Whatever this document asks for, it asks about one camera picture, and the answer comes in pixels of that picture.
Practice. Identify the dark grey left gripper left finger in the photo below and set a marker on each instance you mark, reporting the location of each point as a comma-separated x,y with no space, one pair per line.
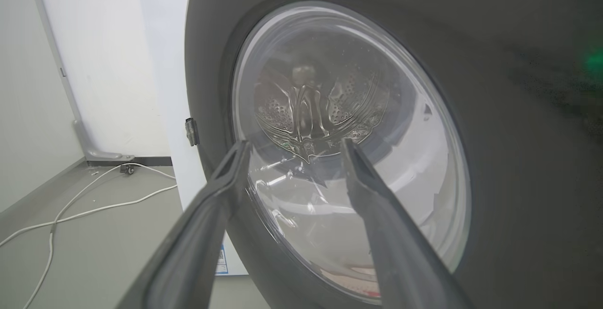
188,248

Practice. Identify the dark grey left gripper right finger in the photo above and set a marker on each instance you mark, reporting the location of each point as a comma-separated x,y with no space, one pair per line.
400,248

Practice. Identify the grey round washing machine door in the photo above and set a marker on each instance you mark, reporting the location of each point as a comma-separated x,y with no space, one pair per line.
494,134

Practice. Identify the white washing machine body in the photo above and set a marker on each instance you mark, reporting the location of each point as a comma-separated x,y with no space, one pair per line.
165,87

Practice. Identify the blue energy label sticker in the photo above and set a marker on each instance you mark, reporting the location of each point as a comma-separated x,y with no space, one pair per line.
221,259

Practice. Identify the small black caster wheel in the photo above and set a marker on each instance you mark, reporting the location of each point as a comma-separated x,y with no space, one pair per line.
127,169

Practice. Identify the white panel board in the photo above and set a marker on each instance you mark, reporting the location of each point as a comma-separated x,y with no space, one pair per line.
103,59

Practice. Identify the grey metal frame post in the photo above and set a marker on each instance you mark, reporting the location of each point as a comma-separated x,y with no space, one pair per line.
66,87

